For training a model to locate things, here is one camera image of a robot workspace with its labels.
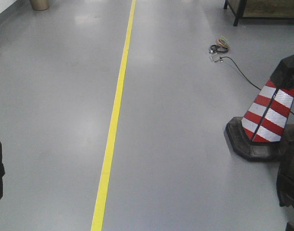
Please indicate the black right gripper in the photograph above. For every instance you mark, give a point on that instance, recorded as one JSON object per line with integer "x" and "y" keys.
{"x": 285, "y": 181}

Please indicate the striped traffic cone left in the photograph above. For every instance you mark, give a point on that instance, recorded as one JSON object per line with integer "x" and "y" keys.
{"x": 260, "y": 134}

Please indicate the cardboard tube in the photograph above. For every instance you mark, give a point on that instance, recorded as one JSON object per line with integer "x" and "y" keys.
{"x": 40, "y": 5}

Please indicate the black table frame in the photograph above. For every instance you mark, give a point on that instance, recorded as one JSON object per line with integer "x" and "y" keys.
{"x": 260, "y": 9}

